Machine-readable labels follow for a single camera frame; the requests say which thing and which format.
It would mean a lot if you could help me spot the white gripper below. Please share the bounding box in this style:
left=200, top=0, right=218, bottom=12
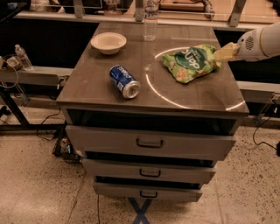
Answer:
left=213, top=28, right=267, bottom=62

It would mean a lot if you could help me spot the green rice chip bag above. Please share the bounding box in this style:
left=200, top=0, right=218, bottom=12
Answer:
left=162, top=45, right=221, bottom=84

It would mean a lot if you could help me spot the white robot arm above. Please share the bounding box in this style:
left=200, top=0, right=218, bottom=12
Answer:
left=213, top=22, right=280, bottom=62

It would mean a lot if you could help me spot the clear water bottle on cabinet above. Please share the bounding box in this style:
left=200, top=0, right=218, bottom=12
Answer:
left=143, top=0, right=159, bottom=41

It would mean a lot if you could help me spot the grey drawer cabinet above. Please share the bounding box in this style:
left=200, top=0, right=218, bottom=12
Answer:
left=57, top=23, right=249, bottom=190

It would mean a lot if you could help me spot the blue soda can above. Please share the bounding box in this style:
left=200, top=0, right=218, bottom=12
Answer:
left=109, top=65, right=141, bottom=99

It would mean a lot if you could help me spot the top drawer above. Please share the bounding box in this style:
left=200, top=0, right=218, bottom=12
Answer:
left=66, top=125, right=235, bottom=161

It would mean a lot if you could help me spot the drawer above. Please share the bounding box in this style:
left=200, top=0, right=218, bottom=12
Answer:
left=93, top=182, right=202, bottom=202
left=66, top=125, right=235, bottom=161
left=82, top=159, right=216, bottom=184

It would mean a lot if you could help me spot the white bowl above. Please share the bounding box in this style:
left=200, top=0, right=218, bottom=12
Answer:
left=90, top=32, right=127, bottom=55

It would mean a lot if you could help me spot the middle drawer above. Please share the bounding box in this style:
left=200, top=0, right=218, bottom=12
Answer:
left=82, top=159, right=216, bottom=184

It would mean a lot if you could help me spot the bottom drawer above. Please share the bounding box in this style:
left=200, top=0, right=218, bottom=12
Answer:
left=93, top=182, right=202, bottom=202

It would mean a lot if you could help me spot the left metal bench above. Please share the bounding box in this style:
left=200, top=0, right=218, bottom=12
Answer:
left=0, top=66, right=73, bottom=131

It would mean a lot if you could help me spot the blue tape cross on floor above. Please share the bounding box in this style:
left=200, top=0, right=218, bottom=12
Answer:
left=129, top=198, right=152, bottom=224

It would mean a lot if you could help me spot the small water bottle on bench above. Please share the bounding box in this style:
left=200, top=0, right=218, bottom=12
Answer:
left=15, top=45, right=33, bottom=71

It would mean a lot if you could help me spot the black cable on right floor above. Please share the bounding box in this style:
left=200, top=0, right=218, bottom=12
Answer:
left=252, top=108, right=280, bottom=152

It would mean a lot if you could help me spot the black cable on floor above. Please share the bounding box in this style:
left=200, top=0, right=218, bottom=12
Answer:
left=35, top=108, right=64, bottom=143
left=252, top=108, right=280, bottom=152

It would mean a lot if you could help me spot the black cable on left floor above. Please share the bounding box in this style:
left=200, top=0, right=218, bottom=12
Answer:
left=35, top=108, right=64, bottom=143

